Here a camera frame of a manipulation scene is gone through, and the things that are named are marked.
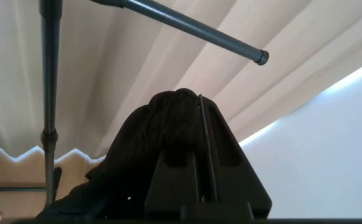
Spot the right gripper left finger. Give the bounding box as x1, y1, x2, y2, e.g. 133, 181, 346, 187
144, 148, 212, 219

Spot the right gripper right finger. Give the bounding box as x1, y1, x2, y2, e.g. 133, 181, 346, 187
198, 94, 273, 219

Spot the black garment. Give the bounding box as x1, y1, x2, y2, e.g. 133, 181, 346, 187
35, 87, 207, 219

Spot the black clothes rack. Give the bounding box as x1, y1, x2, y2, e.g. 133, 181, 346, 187
0, 0, 270, 208

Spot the beige curtain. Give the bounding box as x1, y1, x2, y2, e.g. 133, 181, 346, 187
0, 0, 362, 160

